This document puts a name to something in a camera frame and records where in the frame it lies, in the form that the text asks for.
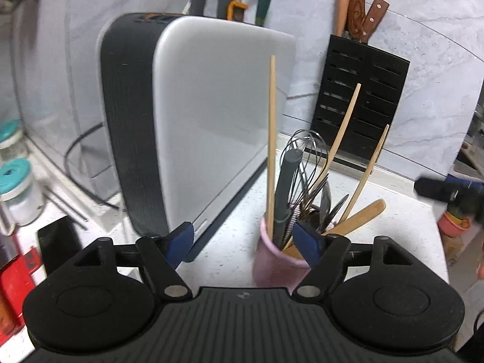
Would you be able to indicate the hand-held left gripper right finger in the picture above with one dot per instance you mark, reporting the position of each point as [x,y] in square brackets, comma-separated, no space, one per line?
[308,244]

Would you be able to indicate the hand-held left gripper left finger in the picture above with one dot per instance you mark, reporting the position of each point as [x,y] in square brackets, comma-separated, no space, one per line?
[180,242]

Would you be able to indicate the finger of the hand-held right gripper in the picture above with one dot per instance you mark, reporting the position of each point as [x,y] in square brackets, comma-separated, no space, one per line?
[435,188]

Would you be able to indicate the pink mesh utensil holder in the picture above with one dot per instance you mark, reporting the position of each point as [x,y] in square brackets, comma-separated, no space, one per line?
[272,268]

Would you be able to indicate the wooden spatula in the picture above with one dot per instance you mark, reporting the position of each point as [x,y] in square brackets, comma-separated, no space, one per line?
[359,213]

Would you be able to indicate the wooden chopstick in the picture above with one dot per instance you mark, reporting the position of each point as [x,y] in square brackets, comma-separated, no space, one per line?
[368,170]
[271,140]
[340,132]

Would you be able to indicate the pink plastic bowl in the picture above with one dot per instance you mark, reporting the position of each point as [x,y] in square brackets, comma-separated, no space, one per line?
[453,225]

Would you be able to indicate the black slotted knife block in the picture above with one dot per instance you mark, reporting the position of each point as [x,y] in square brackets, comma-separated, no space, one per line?
[359,102]

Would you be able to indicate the thin metal rod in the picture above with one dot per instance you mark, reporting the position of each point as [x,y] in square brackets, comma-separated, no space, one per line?
[70,206]
[62,213]

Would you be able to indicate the black smartphone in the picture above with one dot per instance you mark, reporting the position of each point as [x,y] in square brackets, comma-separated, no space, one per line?
[56,242]

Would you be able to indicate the white black countertop appliance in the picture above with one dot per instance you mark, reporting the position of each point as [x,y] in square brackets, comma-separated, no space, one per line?
[211,121]

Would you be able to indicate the teal lid plastic jar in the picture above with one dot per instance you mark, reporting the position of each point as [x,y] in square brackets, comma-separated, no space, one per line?
[9,140]
[19,193]

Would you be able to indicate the red box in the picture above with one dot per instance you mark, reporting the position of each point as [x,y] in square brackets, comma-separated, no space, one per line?
[15,291]

